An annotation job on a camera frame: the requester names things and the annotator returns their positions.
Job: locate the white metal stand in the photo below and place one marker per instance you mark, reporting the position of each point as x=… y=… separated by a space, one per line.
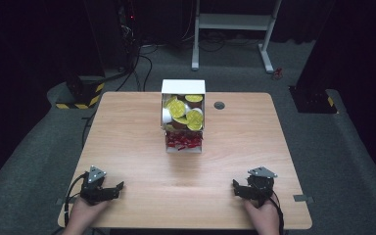
x=233 y=21

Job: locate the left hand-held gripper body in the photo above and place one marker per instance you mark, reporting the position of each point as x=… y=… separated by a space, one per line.
x=93 y=191

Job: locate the pile of yellow-lidded cups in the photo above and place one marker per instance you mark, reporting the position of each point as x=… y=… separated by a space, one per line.
x=177 y=108

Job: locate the pile of red packets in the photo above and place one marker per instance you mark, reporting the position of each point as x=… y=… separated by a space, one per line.
x=183 y=140

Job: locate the black stand base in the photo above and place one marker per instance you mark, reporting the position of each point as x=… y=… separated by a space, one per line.
x=313 y=99

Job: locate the small red floor object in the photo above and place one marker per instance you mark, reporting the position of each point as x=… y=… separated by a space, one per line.
x=276 y=73

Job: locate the yellow-black striped stand base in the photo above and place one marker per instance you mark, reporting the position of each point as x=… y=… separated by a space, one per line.
x=91 y=98

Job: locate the person's left hand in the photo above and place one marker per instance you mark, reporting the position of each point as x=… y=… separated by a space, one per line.
x=83 y=217

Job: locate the white two-compartment box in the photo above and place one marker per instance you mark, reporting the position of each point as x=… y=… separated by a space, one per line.
x=183 y=86

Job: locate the dark equipment rack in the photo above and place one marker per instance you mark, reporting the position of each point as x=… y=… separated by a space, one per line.
x=129 y=32

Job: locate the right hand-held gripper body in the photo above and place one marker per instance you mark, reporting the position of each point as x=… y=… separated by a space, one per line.
x=261 y=187

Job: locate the grey tape piece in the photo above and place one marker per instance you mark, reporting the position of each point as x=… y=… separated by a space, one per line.
x=303 y=198
x=60 y=201

